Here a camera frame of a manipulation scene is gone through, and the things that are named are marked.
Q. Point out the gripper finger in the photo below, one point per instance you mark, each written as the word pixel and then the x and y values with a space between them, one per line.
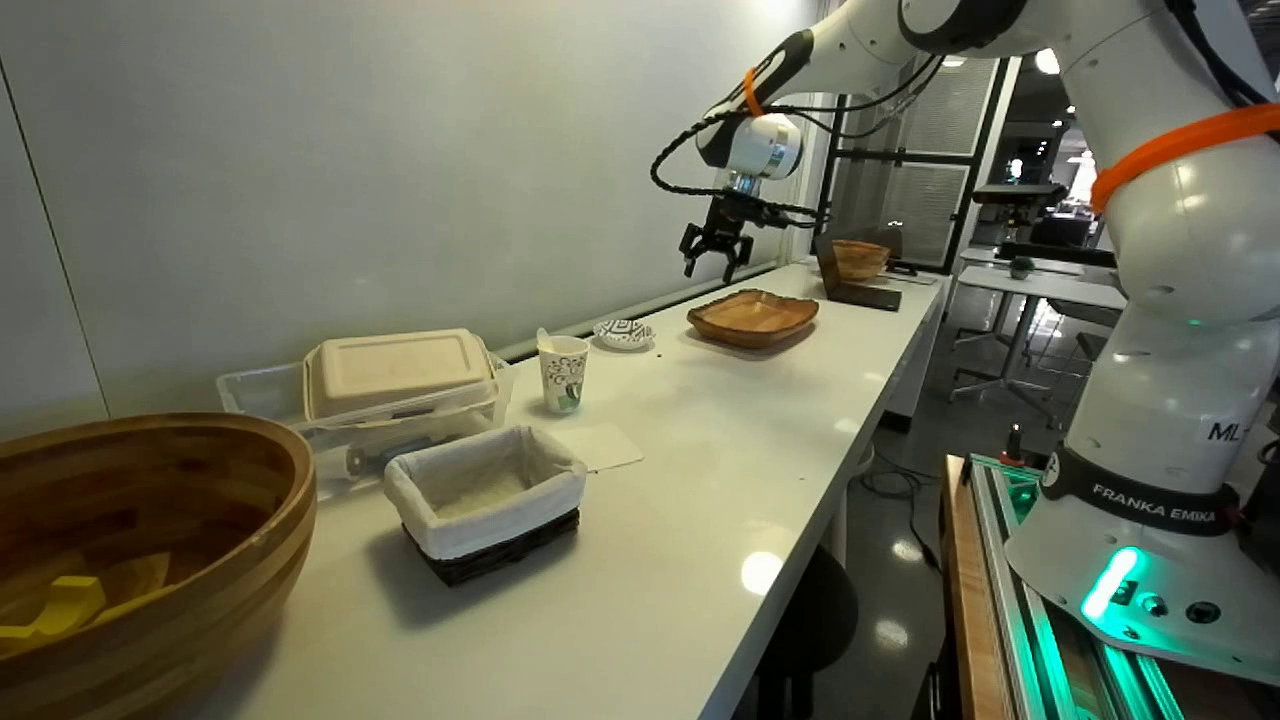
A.
pixel 736 258
pixel 692 250

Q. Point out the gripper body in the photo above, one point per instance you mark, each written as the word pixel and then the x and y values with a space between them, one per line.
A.
pixel 735 212

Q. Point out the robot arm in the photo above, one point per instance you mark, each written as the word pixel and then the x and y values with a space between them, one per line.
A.
pixel 1180 250

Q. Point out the square wooden bowl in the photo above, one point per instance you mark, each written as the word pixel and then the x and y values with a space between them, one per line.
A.
pixel 752 317

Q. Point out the small round wooden bowl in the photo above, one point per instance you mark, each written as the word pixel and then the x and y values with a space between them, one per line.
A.
pixel 858 258

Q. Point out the large round wooden bowl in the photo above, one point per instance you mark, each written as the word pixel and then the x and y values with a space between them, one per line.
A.
pixel 150 560

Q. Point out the small patterned dish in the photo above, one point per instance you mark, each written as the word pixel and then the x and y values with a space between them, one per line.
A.
pixel 624 333

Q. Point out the dark wooden board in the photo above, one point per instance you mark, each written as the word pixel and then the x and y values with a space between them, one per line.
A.
pixel 860 295

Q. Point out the printed paper cup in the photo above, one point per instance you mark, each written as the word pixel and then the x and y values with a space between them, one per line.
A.
pixel 565 375

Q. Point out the glass partition with blinds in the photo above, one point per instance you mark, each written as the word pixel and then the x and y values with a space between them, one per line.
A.
pixel 925 170

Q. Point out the white paper napkin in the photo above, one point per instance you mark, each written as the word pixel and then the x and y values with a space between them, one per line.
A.
pixel 608 447

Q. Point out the small potted plant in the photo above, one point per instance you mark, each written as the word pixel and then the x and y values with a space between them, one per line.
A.
pixel 1022 268

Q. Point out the white table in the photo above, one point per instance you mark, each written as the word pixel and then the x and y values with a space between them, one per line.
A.
pixel 1040 285

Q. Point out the beige takeout container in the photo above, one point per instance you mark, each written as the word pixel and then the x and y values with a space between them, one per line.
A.
pixel 395 372

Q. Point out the wicker basket with white liner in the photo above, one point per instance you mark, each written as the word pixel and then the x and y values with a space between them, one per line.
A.
pixel 480 500

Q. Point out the small black red device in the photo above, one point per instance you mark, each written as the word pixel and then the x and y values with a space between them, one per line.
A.
pixel 1017 445

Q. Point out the black stool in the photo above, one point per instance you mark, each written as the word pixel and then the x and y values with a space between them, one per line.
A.
pixel 815 620

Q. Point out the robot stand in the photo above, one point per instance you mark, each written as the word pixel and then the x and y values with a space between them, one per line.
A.
pixel 1010 610

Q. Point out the clear plastic bin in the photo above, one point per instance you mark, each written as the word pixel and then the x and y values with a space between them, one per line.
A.
pixel 270 395

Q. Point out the yellow block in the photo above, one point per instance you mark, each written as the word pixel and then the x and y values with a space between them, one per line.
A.
pixel 60 605

